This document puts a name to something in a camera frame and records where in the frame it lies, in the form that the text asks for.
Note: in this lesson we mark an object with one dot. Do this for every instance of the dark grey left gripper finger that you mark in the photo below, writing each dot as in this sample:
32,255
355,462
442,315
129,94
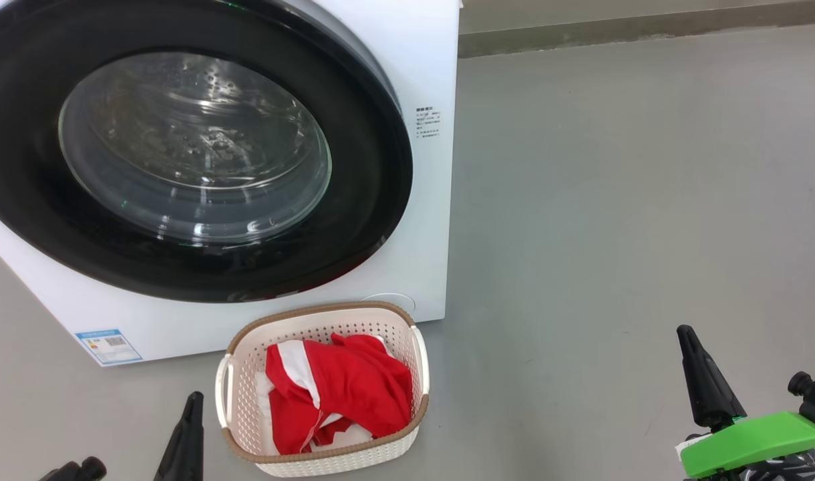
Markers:
195,454
174,461

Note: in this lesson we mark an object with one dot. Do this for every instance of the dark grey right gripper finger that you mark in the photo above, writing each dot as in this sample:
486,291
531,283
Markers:
701,394
718,394

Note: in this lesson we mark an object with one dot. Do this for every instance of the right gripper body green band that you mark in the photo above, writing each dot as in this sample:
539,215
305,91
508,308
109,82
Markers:
748,444

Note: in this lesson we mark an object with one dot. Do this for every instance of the red and white garment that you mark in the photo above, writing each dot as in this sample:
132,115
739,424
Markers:
354,387

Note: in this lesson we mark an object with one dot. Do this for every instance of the washing machine glass door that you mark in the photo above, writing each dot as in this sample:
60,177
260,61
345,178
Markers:
367,167

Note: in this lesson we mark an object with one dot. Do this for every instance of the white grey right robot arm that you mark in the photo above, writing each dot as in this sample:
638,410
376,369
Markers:
781,467

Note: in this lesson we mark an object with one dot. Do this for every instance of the cream perforated basket brown rim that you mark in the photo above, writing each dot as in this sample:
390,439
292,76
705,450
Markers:
247,374

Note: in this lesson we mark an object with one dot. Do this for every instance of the white front-load washing machine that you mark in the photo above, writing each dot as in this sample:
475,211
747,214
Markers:
421,254

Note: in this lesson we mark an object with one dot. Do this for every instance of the blue energy label sticker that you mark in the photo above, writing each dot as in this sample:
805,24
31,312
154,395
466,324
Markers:
109,346

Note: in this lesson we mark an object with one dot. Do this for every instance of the small printed text sticker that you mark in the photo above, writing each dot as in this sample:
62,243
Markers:
428,123

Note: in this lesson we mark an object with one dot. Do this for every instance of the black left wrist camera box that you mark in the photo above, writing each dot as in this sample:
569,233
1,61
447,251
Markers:
73,473

